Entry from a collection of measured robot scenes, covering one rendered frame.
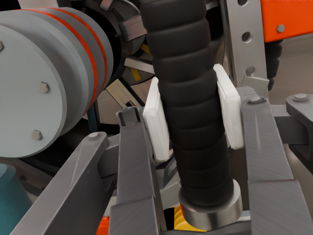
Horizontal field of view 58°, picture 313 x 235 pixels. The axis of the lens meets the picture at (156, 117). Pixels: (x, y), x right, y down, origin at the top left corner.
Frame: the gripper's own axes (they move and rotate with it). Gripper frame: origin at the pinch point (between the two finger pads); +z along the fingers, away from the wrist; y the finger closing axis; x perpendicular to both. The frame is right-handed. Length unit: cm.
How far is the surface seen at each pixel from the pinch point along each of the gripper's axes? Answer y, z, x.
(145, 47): -11, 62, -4
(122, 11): -13, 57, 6
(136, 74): -15, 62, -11
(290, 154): 44, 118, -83
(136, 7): -10, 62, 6
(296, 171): 41, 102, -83
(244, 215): 10, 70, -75
